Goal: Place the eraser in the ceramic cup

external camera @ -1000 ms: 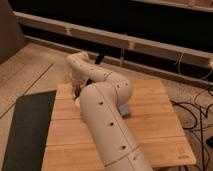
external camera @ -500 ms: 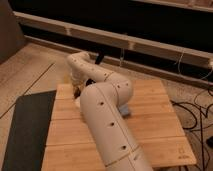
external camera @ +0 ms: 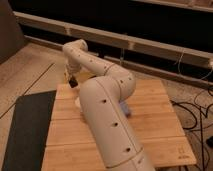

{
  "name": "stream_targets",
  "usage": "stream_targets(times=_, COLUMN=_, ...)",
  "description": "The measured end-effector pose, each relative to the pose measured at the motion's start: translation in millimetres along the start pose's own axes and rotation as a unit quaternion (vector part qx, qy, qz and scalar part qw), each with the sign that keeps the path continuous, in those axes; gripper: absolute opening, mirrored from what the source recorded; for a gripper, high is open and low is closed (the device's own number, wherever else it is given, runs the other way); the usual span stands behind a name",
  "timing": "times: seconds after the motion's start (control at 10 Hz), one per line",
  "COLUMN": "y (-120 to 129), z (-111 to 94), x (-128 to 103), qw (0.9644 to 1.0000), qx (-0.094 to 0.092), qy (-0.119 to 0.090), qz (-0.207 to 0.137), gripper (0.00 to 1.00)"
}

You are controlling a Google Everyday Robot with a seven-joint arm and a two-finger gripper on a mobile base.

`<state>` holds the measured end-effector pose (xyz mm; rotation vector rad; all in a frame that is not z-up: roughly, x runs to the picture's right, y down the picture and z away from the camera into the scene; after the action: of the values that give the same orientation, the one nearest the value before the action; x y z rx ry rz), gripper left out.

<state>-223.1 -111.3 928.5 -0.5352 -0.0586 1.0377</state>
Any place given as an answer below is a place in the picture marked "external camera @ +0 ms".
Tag black eraser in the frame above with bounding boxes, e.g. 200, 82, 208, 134
69, 78, 78, 88

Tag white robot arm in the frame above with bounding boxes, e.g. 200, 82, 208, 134
62, 39, 155, 171

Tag dark floor mat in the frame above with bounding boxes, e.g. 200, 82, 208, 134
1, 90, 56, 171

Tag wooden board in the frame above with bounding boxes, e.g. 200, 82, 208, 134
41, 79, 196, 171

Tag wooden wall rail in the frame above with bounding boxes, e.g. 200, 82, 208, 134
14, 12, 213, 68

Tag black cables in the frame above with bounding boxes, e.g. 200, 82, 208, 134
170, 84, 213, 171

